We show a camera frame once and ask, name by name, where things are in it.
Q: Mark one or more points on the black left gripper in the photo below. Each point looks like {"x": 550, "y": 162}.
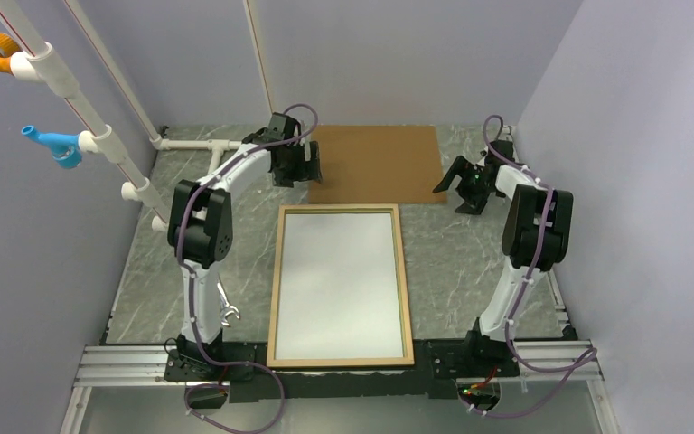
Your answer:
{"x": 308, "y": 170}

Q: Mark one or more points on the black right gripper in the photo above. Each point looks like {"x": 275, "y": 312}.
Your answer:
{"x": 473, "y": 204}

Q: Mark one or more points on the brown fibreboard backing board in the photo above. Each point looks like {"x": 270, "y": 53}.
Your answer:
{"x": 377, "y": 164}

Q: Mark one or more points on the landscape photo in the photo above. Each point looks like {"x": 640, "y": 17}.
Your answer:
{"x": 341, "y": 287}

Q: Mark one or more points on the light wooden picture frame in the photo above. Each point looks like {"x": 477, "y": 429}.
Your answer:
{"x": 272, "y": 287}

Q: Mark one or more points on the white PVC pipe stand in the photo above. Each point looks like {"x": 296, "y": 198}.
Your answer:
{"x": 40, "y": 63}

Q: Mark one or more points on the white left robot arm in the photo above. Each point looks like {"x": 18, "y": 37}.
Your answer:
{"x": 201, "y": 227}

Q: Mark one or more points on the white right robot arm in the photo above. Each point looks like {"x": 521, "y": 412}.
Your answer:
{"x": 535, "y": 238}

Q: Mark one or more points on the silver open-end wrench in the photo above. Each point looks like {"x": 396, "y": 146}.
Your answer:
{"x": 227, "y": 310}

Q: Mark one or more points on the blue pipe fitting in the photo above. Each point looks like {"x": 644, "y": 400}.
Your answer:
{"x": 64, "y": 148}

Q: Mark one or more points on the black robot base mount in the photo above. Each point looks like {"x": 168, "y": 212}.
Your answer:
{"x": 440, "y": 365}

